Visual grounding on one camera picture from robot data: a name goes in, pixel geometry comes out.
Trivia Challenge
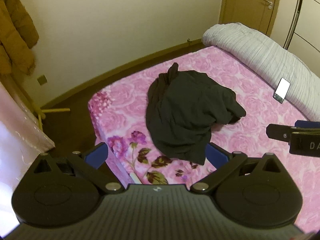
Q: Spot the wooden door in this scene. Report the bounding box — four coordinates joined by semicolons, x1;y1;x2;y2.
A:
218;0;283;38

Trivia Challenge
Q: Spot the brown coat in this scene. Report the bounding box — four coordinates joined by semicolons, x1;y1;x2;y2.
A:
0;0;40;76

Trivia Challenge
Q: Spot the pink shiny cloth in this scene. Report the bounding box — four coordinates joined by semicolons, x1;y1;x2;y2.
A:
0;80;56;230

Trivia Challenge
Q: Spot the black garment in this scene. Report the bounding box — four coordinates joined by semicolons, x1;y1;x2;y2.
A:
145;62;247;165

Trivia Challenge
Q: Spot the wooden coat rack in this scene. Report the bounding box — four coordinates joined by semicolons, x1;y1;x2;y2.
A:
0;74;71;130

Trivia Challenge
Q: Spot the smartphone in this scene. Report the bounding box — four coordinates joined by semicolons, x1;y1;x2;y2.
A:
273;77;291;104

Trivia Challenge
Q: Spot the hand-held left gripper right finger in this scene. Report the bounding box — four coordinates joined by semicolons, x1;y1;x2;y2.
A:
190;142;284;194

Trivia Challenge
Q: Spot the white wardrobe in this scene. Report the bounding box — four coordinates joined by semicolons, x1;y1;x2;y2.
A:
283;0;320;78

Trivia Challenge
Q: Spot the grey striped quilt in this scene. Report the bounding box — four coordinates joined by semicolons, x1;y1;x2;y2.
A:
202;22;320;120

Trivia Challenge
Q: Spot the pink rose blanket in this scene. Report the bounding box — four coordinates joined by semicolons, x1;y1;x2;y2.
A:
88;45;320;230

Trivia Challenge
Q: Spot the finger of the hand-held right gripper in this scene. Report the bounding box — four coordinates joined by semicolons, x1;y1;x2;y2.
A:
266;123;320;144
294;120;320;129

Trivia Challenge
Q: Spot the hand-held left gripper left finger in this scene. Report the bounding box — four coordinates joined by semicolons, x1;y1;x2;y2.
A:
32;142;125;194

